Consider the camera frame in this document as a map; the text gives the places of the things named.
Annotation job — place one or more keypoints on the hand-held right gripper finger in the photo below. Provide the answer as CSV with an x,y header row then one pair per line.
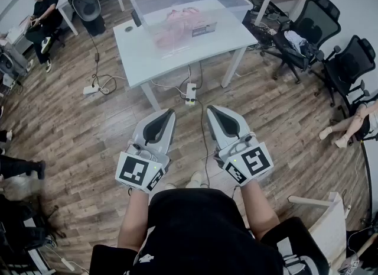
x,y
240,121
214,133

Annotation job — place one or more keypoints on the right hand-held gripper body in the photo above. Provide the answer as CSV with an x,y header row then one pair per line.
x,y
254,161

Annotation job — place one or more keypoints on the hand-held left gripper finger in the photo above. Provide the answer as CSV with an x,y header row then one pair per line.
x,y
138,133
169,137

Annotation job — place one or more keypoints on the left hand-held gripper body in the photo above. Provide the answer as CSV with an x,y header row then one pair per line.
x,y
133,170

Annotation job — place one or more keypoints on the pink garment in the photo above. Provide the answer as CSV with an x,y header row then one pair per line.
x,y
177,28

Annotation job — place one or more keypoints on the person's right forearm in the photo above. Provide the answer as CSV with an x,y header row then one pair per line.
x,y
260,208

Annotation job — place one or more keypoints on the person's left forearm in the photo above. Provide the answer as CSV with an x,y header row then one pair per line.
x,y
134,217

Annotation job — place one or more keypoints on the person's beige shoe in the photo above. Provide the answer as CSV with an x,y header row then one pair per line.
x,y
195,179

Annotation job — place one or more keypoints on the person's black clothing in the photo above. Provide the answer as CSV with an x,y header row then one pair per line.
x,y
195,232

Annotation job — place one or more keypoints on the crumpled light blue garment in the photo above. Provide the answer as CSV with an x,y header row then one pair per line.
x,y
295,40

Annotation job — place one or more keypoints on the white side table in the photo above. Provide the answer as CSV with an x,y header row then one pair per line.
x,y
330,226

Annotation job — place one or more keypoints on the black mesh office chair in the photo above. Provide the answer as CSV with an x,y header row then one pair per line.
x,y
319,25
351,67

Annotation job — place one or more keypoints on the black equipment pile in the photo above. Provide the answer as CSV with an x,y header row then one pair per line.
x,y
20,232

